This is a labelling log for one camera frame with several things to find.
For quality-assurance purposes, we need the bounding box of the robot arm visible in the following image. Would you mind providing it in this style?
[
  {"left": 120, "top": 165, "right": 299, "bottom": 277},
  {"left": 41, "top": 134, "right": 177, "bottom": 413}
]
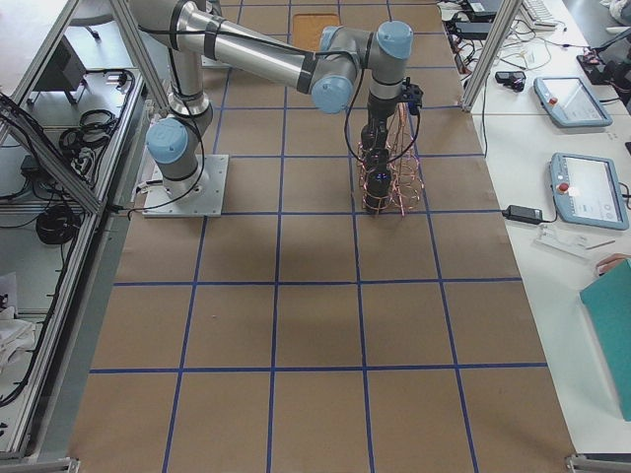
[{"left": 129, "top": 1, "right": 422, "bottom": 211}]

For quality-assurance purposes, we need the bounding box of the wooden tray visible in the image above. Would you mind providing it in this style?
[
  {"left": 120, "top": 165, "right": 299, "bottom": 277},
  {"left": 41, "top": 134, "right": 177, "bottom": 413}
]
[{"left": 291, "top": 13, "right": 340, "bottom": 51}]

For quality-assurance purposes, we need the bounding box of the black power adapter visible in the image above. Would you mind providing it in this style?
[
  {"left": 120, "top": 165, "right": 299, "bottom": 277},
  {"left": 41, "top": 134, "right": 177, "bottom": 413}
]
[{"left": 502, "top": 205, "right": 543, "bottom": 225}]

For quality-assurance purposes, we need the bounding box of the near teach pendant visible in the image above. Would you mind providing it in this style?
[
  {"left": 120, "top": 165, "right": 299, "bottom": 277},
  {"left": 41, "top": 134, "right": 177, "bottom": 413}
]
[{"left": 549, "top": 153, "right": 630, "bottom": 231}]

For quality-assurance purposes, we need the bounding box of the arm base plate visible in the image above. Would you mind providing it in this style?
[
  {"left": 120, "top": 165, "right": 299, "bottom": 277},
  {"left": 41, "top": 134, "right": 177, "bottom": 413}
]
[{"left": 142, "top": 154, "right": 230, "bottom": 218}]

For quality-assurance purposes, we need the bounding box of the teach pendant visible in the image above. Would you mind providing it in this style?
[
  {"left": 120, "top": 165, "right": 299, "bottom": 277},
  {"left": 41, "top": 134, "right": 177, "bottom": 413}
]
[
  {"left": 533, "top": 77, "right": 612, "bottom": 128},
  {"left": 549, "top": 153, "right": 630, "bottom": 231}
]

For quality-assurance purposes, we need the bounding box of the teal box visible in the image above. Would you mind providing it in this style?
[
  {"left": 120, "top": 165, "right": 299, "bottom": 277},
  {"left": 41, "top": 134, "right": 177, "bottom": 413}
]
[{"left": 580, "top": 260, "right": 630, "bottom": 421}]

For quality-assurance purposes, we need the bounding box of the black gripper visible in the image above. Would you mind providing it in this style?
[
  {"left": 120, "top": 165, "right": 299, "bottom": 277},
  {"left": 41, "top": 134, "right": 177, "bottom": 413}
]
[{"left": 362, "top": 96, "right": 399, "bottom": 148}]

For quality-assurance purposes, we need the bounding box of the copper wire wine basket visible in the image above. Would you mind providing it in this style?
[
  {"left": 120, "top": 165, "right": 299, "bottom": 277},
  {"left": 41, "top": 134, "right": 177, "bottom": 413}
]
[{"left": 357, "top": 102, "right": 424, "bottom": 216}]

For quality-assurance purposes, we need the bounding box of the far teach pendant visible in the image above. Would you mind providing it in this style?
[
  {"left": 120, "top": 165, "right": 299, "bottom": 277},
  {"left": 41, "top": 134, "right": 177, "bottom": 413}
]
[{"left": 533, "top": 77, "right": 612, "bottom": 128}]

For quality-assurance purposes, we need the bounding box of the dark wine bottle carried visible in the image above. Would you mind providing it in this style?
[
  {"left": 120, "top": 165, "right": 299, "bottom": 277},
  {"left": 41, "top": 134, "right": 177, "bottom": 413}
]
[{"left": 361, "top": 120, "right": 391, "bottom": 214}]

